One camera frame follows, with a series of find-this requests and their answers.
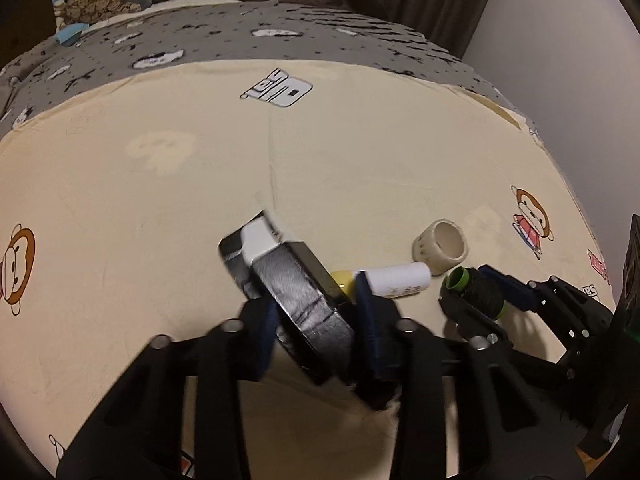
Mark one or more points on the dark wooden headboard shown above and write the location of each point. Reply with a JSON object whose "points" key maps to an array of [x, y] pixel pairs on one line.
{"points": [[25, 25]]}

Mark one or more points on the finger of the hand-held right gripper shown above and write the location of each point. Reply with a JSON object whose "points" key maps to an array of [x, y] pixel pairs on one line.
{"points": [[515, 296], [467, 317]]}

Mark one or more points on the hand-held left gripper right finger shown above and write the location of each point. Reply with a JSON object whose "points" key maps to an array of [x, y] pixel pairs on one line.
{"points": [[367, 335]]}

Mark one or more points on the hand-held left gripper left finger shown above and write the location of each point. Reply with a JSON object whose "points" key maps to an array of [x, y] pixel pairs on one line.
{"points": [[262, 340]]}

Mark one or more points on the black bottle green cap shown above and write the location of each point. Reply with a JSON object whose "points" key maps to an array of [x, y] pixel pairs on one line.
{"points": [[482, 292]]}

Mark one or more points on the light blue cloth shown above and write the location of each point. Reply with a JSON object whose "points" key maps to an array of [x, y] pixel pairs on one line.
{"points": [[70, 34]]}

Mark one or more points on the small plush figure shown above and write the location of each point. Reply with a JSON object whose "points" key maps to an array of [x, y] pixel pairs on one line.
{"points": [[60, 10]]}

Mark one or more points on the black cardboard box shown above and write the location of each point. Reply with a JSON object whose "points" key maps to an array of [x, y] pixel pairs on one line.
{"points": [[295, 295]]}

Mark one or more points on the beige tape roll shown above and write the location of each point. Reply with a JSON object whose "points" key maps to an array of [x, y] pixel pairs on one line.
{"points": [[440, 252]]}

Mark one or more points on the grey printed duvet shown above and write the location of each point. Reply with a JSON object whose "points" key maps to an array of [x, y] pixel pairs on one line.
{"points": [[225, 40]]}

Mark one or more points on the small white tube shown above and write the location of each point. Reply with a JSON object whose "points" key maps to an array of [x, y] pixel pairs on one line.
{"points": [[400, 281]]}

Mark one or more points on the beige cartoon-print blanket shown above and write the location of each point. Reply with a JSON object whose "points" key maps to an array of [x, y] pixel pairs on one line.
{"points": [[150, 210]]}

